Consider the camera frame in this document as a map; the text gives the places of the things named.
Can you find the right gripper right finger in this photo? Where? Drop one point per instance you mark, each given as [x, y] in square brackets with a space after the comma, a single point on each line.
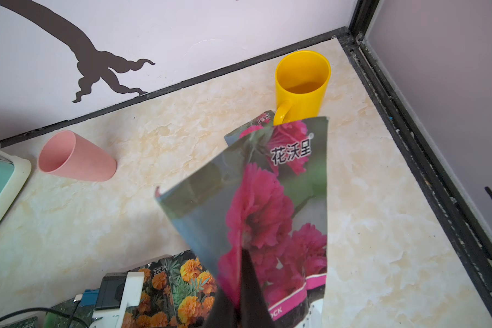
[254, 312]

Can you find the pink cup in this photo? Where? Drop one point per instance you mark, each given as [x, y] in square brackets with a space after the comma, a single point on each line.
[69, 155]

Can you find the yellow mug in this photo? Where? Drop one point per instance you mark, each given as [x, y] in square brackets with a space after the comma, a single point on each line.
[301, 81]

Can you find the marigold seed packet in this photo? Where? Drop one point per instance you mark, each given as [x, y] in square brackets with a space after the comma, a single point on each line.
[178, 291]

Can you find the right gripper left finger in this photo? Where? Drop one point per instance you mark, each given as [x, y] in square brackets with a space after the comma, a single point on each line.
[223, 313]

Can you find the hollyhock seed packet front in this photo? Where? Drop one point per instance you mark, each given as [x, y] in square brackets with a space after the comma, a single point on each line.
[267, 194]

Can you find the hollyhock seed packet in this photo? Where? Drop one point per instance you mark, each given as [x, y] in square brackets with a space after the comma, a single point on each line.
[267, 194]
[261, 121]

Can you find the hollyhock seed packet rear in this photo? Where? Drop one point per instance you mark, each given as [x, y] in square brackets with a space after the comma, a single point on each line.
[261, 121]

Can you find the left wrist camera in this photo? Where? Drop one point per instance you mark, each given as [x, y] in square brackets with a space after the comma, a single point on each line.
[117, 292]

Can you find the green gourd packet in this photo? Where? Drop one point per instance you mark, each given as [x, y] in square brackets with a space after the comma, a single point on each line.
[71, 313]

